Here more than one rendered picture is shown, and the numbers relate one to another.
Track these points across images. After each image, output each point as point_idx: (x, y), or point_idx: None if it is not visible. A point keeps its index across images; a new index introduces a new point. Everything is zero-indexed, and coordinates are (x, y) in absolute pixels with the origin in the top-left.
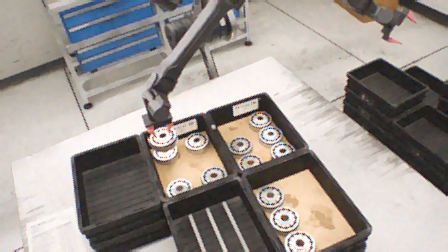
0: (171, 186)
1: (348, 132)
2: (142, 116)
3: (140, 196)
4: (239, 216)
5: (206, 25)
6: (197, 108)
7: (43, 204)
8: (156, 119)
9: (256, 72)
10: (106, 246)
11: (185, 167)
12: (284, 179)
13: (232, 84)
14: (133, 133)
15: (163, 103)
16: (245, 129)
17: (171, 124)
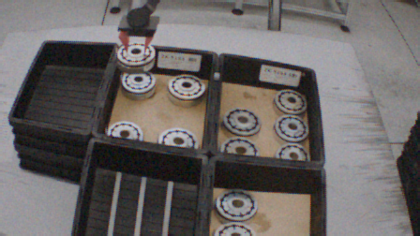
0: (117, 126)
1: (383, 175)
2: (123, 16)
3: (80, 120)
4: (180, 209)
5: None
6: (224, 52)
7: (6, 84)
8: (128, 21)
9: (325, 51)
10: (25, 153)
11: (150, 113)
12: (272, 194)
13: (288, 48)
14: None
15: (146, 4)
16: (265, 105)
17: (150, 38)
